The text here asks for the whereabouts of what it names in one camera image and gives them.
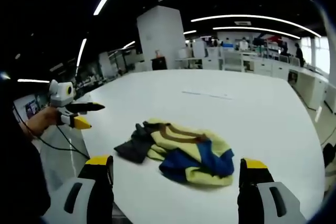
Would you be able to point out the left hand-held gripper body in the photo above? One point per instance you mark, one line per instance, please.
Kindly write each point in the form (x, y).
(61, 93)

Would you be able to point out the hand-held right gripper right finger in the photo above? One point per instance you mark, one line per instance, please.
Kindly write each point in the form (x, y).
(262, 195)

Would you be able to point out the monitor screen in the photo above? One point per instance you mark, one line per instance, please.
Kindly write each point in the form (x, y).
(27, 108)

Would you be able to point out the black cabinet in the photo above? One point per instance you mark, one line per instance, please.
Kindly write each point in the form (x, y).
(158, 63)

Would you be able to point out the white storage cabinet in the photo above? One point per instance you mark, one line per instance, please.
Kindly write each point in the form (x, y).
(233, 61)

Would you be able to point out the white square column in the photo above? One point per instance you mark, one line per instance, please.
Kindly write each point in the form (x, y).
(161, 37)

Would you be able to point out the person's left hand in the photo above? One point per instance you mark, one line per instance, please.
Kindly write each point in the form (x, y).
(43, 120)

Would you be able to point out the yellow blue striped garment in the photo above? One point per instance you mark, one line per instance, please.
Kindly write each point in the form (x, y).
(183, 153)

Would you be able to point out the white desk row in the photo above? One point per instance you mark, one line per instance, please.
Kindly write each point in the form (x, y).
(308, 87)

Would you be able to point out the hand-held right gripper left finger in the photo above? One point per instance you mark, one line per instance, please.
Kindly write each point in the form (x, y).
(86, 195)

